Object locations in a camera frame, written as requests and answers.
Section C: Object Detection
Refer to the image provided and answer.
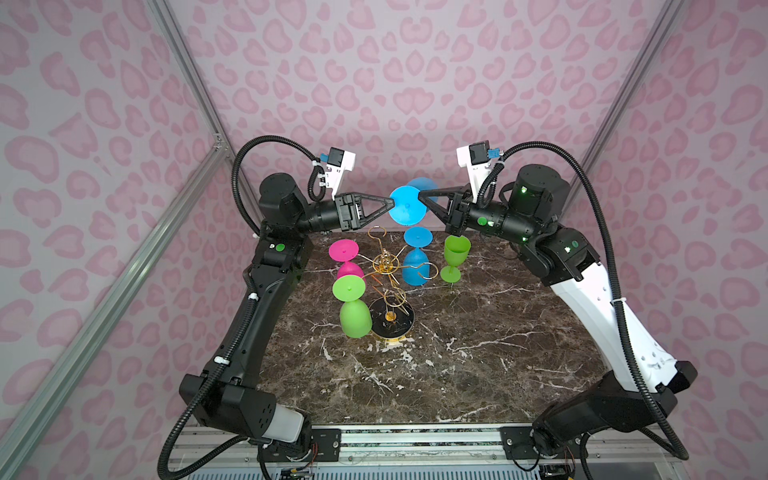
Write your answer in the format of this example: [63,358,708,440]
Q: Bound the gold wire glass rack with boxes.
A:
[364,226,437,343]

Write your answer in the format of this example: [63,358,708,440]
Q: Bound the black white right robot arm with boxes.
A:
[418,164,697,457]

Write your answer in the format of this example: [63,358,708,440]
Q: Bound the magenta plastic wine glass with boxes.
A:
[328,239,365,279]

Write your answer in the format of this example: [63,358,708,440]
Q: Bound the blue wine glass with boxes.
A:
[401,227,433,286]
[389,177,437,227]

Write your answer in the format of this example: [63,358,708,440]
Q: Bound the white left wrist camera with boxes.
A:
[308,147,356,202]

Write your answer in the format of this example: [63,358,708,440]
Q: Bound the blue wine glass front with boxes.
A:
[389,177,437,227]

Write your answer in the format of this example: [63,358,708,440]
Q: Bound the green wine glass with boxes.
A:
[332,275,372,338]
[440,235,471,284]

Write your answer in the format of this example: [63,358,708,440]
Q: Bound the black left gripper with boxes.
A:
[293,194,393,241]

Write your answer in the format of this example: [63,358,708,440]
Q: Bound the aluminium diagonal frame bar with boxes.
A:
[1,147,232,479]

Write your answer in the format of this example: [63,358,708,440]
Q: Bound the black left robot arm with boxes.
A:
[173,173,395,446]

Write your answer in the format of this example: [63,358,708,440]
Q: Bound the blue wine glass back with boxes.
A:
[401,227,433,286]

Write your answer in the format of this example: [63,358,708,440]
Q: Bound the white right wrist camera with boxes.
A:
[456,140,503,202]

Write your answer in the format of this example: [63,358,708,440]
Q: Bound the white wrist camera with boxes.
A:
[308,147,356,202]
[456,140,503,202]

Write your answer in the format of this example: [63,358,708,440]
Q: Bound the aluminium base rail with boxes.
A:
[161,422,685,480]

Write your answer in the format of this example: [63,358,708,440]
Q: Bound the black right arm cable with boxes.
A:
[476,141,690,461]

